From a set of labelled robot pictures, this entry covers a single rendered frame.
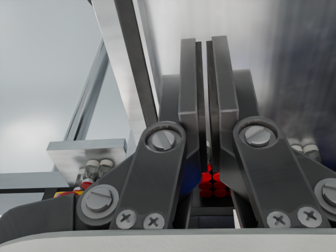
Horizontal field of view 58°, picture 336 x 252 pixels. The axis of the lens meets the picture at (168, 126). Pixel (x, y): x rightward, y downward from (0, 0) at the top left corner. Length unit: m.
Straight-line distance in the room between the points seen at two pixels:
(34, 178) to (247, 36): 0.48
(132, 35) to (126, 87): 0.09
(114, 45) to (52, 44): 1.15
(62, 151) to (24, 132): 1.49
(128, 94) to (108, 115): 1.30
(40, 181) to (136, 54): 0.38
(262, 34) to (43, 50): 1.28
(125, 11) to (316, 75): 0.23
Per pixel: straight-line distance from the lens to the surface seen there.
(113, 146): 0.49
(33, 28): 1.49
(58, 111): 1.78
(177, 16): 0.33
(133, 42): 0.33
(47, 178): 0.64
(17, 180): 0.67
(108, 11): 0.34
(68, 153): 0.52
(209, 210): 0.40
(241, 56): 0.36
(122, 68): 0.38
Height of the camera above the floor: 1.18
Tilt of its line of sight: 44 degrees down
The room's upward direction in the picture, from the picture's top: 176 degrees counter-clockwise
